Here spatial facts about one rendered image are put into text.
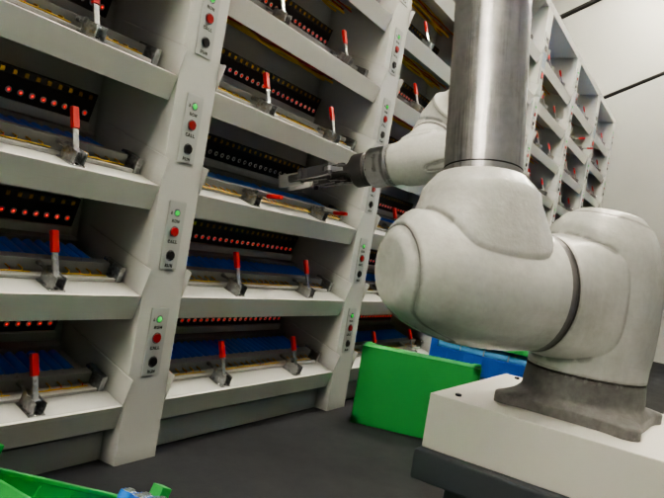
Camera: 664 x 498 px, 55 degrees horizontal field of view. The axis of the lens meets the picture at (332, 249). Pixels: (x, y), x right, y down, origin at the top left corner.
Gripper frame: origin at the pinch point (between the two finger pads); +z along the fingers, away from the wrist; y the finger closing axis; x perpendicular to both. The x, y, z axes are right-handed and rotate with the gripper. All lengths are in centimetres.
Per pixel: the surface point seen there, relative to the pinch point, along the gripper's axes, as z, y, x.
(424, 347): 11, -95, 43
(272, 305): 2.6, 6.1, 29.3
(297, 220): -2.0, 2.1, 9.9
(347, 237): -0.8, -22.1, 11.2
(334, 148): -6.1, -8.1, -8.8
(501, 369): -33, -45, 46
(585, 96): -17, -304, -110
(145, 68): -7, 52, -8
